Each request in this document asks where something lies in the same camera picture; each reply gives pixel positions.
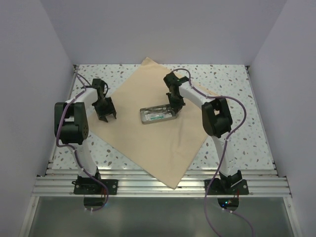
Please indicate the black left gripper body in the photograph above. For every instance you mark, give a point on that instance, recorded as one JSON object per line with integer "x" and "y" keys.
{"x": 102, "y": 105}

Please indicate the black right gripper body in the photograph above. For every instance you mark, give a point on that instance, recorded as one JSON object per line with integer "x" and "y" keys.
{"x": 178, "y": 102}

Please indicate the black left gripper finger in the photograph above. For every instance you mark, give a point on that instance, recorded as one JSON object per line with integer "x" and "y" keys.
{"x": 111, "y": 110}
{"x": 102, "y": 117}

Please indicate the steel hemostat forceps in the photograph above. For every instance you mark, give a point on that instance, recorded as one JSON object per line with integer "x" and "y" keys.
{"x": 164, "y": 110}

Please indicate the metal instrument tray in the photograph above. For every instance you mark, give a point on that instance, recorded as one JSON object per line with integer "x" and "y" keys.
{"x": 158, "y": 113}

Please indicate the green scalpel blade packet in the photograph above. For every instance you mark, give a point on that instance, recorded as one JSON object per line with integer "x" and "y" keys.
{"x": 157, "y": 118}

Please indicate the beige cloth drape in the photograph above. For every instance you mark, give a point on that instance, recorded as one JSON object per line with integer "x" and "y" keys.
{"x": 164, "y": 149}

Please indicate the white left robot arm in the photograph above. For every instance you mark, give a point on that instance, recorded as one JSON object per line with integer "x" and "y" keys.
{"x": 71, "y": 124}

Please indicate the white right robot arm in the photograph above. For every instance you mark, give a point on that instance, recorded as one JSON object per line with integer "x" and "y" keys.
{"x": 216, "y": 121}

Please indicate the aluminium rail frame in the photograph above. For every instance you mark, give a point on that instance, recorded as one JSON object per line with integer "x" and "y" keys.
{"x": 269, "y": 206}

